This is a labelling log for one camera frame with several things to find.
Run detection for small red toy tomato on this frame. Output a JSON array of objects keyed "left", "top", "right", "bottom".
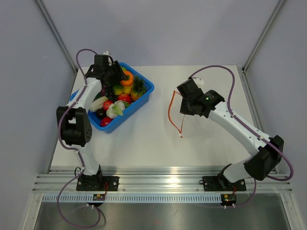
[{"left": 103, "top": 100, "right": 113, "bottom": 111}]

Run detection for clear orange-zip bag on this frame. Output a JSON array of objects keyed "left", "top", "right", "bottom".
[{"left": 167, "top": 90, "right": 216, "bottom": 139}]

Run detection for aluminium front rail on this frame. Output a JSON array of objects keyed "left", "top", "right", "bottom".
[{"left": 32, "top": 166, "right": 294, "bottom": 194}]

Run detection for blue plastic bin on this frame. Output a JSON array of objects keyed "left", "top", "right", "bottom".
[{"left": 67, "top": 62, "right": 154, "bottom": 133}]

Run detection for right circuit board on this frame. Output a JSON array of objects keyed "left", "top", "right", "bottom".
[{"left": 221, "top": 194, "right": 237, "bottom": 206}]

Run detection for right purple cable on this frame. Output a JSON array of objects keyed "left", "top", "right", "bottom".
[{"left": 188, "top": 65, "right": 295, "bottom": 208}]

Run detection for purple toy onion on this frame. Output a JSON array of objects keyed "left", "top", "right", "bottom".
[{"left": 100, "top": 86, "right": 107, "bottom": 95}]

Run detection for purple cable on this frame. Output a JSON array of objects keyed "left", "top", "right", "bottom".
[
  {"left": 56, "top": 48, "right": 113, "bottom": 227},
  {"left": 188, "top": 65, "right": 295, "bottom": 208}
]

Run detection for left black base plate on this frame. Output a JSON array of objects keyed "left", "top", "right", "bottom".
[{"left": 76, "top": 174, "right": 119, "bottom": 192}]

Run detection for white slotted cable duct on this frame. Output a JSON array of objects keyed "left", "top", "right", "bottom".
[{"left": 42, "top": 194, "right": 221, "bottom": 204}]

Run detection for toy lettuce cabbage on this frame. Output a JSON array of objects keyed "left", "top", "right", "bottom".
[{"left": 106, "top": 101, "right": 126, "bottom": 119}]

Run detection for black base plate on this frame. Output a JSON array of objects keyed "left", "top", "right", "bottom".
[
  {"left": 76, "top": 174, "right": 119, "bottom": 192},
  {"left": 199, "top": 176, "right": 247, "bottom": 192}
]

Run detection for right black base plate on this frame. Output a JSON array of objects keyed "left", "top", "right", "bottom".
[{"left": 199, "top": 176, "right": 247, "bottom": 192}]

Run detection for red toy apple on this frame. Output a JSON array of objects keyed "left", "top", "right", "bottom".
[{"left": 118, "top": 93, "right": 132, "bottom": 104}]

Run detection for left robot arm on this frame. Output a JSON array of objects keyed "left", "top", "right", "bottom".
[{"left": 56, "top": 54, "right": 127, "bottom": 191}]

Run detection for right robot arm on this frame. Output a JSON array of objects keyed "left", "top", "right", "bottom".
[{"left": 177, "top": 79, "right": 284, "bottom": 191}]

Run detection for left circuit board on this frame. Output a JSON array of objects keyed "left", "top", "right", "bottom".
[{"left": 93, "top": 194, "right": 106, "bottom": 201}]

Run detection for toy orange persimmon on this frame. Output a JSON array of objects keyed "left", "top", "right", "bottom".
[{"left": 120, "top": 70, "right": 133, "bottom": 87}]

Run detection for yellow-green toy mango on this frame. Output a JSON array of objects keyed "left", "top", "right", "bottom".
[{"left": 113, "top": 84, "right": 124, "bottom": 95}]

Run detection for aluminium frame post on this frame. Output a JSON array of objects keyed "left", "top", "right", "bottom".
[
  {"left": 242, "top": 0, "right": 287, "bottom": 74},
  {"left": 34, "top": 0, "right": 78, "bottom": 75}
]

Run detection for toy pineapple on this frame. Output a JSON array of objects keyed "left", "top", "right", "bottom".
[{"left": 130, "top": 76, "right": 146, "bottom": 101}]

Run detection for left aluminium frame post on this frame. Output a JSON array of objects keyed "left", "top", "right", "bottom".
[{"left": 34, "top": 0, "right": 78, "bottom": 75}]

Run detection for right aluminium frame post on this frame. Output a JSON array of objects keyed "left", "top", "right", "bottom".
[{"left": 242, "top": 0, "right": 287, "bottom": 74}]

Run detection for dark toy eggplant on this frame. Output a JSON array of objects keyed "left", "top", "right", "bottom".
[{"left": 95, "top": 108, "right": 106, "bottom": 120}]

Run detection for yellow toy lemon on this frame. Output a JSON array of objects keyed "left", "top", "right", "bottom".
[{"left": 123, "top": 84, "right": 133, "bottom": 94}]

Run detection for white toy radish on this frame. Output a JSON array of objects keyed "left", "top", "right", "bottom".
[{"left": 89, "top": 96, "right": 108, "bottom": 112}]

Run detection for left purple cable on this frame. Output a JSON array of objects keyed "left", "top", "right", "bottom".
[{"left": 56, "top": 48, "right": 113, "bottom": 227}]

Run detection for circuit board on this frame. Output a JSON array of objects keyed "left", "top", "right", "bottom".
[
  {"left": 93, "top": 194, "right": 106, "bottom": 201},
  {"left": 221, "top": 194, "right": 237, "bottom": 206}
]

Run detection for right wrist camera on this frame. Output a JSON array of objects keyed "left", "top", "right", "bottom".
[{"left": 192, "top": 77, "right": 204, "bottom": 88}]

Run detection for dark toy grapes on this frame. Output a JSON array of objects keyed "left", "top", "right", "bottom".
[{"left": 105, "top": 85, "right": 118, "bottom": 103}]

